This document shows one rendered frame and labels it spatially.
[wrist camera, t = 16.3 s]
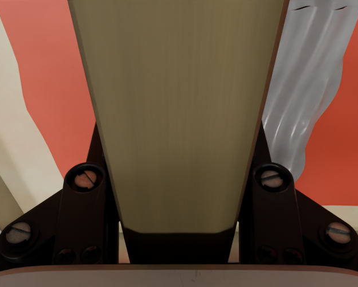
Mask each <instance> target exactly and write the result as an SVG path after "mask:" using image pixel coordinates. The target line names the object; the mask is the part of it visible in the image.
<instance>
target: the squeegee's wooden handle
mask: <svg viewBox="0 0 358 287"><path fill-rule="evenodd" d="M67 2H68V6H69V9H70V14H71V18H72V23H73V26H74V30H75V35H76V40H77V43H78V47H79V52H80V56H81V59H82V64H83V68H84V73H85V76H86V81H87V85H88V90H89V94H90V97H91V102H92V106H93V111H94V114H95V118H96V123H97V128H98V131H99V136H100V140H101V144H102V147H103V152H104V156H105V161H106V164H107V169H108V174H109V178H110V181H111V186H112V190H113V194H114V197H115V202H116V207H117V211H118V214H119V219H120V224H121V228H122V231H123V236H124V240H125V245H126V248H127V252H128V257H129V262H130V264H227V263H228V260H229V256H230V251H231V246H232V243H233V238H234V234H235V229H236V226H237V221H238V217H239V212H240V209H241V205H242V200H243V196H244V193H245V188H246V183H247V179H248V176H249V171H250V166H251V161H252V158H253V154H254V149H255V145H256V142H257V137H258V133H259V128H260V125H261V120H262V116H263V111H264V108H265V103H266V99H267V94H268V91H269V86H270V82H271V77H272V73H273V69H274V65H275V61H276V56H277V53H278V48H279V43H280V39H281V36H282V31H283V26H284V22H285V19H286V14H287V10H288V5H289V2H290V0H67Z"/></svg>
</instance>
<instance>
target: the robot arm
mask: <svg viewBox="0 0 358 287"><path fill-rule="evenodd" d="M119 222H120V219H119V214H118V211H117V207H116V202H115V197H114V194H113V190H112V186H111V181H110V178H109V174H108V169H107V164H106V161H105V156H104V152H103V147H102V144H101V140H100V136H99V131H98V128H97V123H96V122H95V126H94V130H93V134H92V138H91V143H90V146H89V151H88V155H87V160H86V162H83V163H80V164H78V165H75V166H74V167H72V168H71V169H70V170H69V171H68V172H67V174H66V175H65V177H64V181H63V188H62V189H61V190H59V191H58V192H56V193H55V194H54V195H52V196H50V197H49V198H47V199H46V200H44V201H43V202H42V203H40V204H38V205H37V206H35V207H34V208H32V209H31V210H29V211H27V212H26V213H25V214H23V215H22V216H20V217H19V218H17V219H15V220H14V221H13V222H11V223H10V224H8V225H7V226H6V227H5V228H4V229H3V230H2V232H1V233H0V287H358V234H357V232H356V231H355V230H354V229H353V227H351V226H350V225H349V224H348V223H346V222H345V221H343V220H342V219H340V218H339V217H337V216H336V215H334V214H333V213H331V212H330V211H328V210H327V209H325V208H324V207H322V206H321V205H319V204H318V203H316V202H315V201H313V200H312V199H310V198H309V197H307V196H306V195H304V194H303V193H301V192H300V191H298V190H297V189H296V188H295V184H294V178H293V176H292V174H291V173H290V171H289V170H288V169H287V168H285V167H284V166H282V165H280V164H278V163H275V162H272V161H271V157H270V152H269V147H268V144H267V140H266V135H265V131H264V128H263V123H262V120H261V125H260V128H259V133H258V137H257V142H256V145H255V149H254V154H253V158H252V161H251V166H250V171H249V176H248V179H247V183H246V188H245V193H244V196H243V200H242V205H241V209H240V212H239V217H238V222H239V224H238V225H239V264H119Z"/></svg>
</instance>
